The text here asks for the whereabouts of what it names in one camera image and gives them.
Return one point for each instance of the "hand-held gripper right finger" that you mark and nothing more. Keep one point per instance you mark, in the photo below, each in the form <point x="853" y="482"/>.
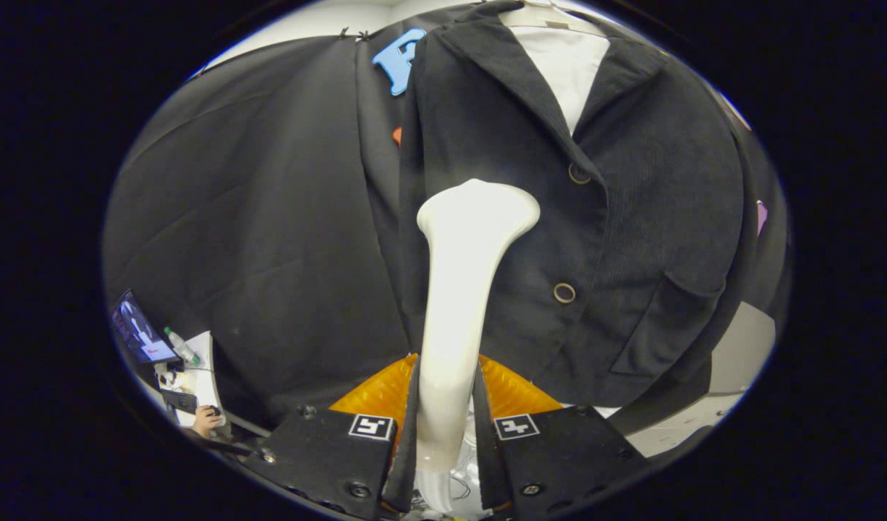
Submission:
<point x="485" y="456"/>

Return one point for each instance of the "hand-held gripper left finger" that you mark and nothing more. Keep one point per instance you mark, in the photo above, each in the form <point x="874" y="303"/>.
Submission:
<point x="407" y="449"/>

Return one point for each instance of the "white garment steamer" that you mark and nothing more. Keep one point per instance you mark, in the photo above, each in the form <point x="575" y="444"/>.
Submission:
<point x="458" y="304"/>

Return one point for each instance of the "black jacket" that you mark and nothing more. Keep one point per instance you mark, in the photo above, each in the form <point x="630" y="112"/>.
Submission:
<point x="646" y="217"/>

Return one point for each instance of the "white clothes hanger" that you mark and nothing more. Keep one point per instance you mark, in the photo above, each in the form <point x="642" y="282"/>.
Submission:
<point x="552" y="14"/>

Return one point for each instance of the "white desk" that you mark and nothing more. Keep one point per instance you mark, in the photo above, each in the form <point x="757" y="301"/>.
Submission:
<point x="201" y="383"/>

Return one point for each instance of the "clear plastic bottle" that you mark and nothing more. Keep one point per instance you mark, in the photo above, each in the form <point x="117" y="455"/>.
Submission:
<point x="181" y="347"/>

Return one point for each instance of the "grey cabinet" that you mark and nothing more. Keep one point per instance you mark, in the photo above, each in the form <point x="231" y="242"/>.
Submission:
<point x="747" y="354"/>

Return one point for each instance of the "computer monitor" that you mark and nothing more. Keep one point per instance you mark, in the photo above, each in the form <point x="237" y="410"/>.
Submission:
<point x="141" y="329"/>

